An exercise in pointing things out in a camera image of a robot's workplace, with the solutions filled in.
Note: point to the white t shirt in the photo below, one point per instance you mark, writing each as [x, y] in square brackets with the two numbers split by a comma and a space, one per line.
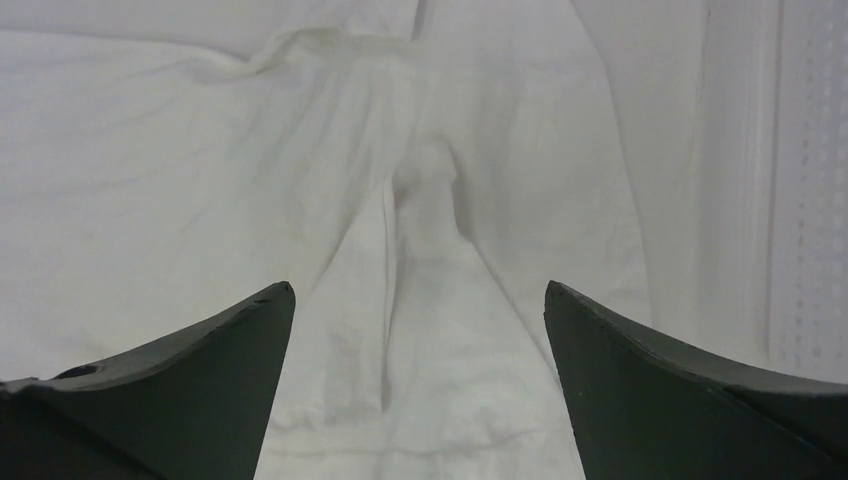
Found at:
[418, 171]

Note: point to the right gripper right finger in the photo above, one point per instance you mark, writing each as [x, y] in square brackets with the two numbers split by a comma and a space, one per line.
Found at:
[645, 405]

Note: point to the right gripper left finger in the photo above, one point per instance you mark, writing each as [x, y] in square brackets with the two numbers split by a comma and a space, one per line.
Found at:
[194, 404]

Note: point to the white plastic basket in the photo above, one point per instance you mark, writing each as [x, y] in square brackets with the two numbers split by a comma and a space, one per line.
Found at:
[772, 186]

